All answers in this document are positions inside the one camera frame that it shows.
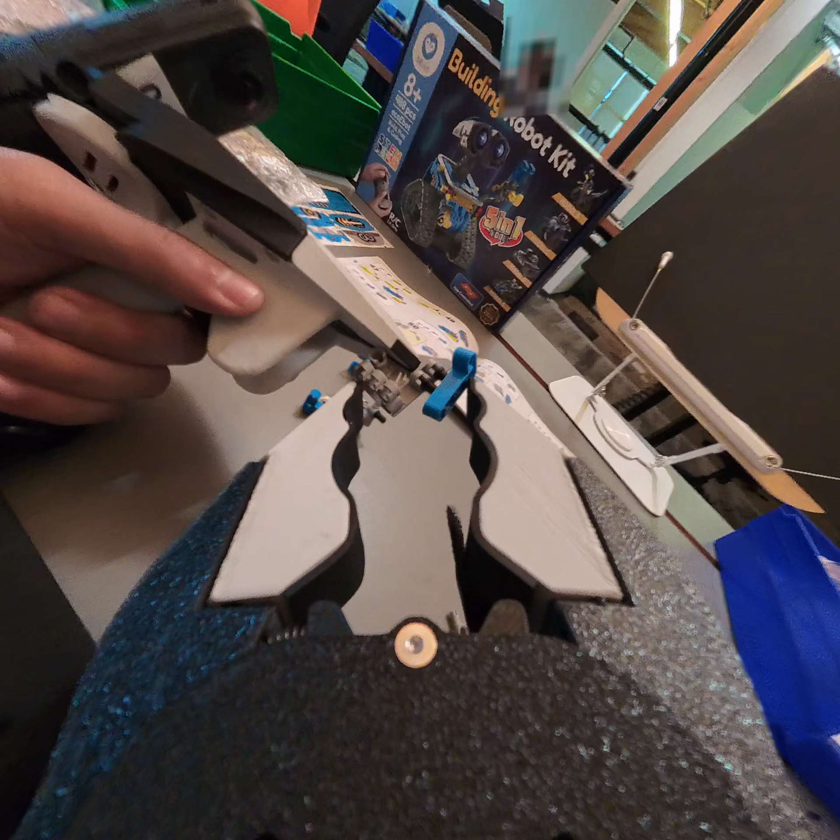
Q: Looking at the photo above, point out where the grey blue brick assembly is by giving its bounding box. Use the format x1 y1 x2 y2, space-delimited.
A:
351 354 454 417

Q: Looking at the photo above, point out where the large clear plastic bag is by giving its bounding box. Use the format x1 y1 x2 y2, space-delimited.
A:
220 128 319 207

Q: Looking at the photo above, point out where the blue plastic bin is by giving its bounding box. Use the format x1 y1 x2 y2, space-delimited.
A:
714 504 840 798

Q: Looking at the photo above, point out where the person's left hand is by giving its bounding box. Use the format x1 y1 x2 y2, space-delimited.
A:
0 146 265 427

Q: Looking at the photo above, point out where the instruction booklet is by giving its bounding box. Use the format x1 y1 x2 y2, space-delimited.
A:
335 255 577 460

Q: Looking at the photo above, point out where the black partition panel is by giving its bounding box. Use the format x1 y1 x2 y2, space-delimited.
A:
583 66 840 509

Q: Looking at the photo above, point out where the blue angled brick beam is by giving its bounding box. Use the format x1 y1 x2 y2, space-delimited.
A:
422 348 478 421

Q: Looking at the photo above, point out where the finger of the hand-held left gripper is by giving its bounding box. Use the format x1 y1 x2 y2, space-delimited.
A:
292 238 425 375

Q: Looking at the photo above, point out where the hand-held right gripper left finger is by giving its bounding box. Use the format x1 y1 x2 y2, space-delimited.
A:
207 382 367 608

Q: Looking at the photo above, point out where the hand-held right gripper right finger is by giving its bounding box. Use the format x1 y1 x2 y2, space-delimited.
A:
448 386 626 608

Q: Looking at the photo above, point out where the grey desk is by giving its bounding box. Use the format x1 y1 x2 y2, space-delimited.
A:
0 167 736 641

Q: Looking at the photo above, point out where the orange felt bag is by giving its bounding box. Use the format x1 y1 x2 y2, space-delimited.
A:
266 0 324 39

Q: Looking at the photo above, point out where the blue sticker sheet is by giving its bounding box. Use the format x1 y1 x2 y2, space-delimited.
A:
289 185 395 252

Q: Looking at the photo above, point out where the robot kit box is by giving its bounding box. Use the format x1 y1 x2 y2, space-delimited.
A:
356 0 634 333

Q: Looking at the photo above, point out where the green plastic bin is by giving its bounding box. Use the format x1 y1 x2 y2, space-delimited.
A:
252 0 383 179

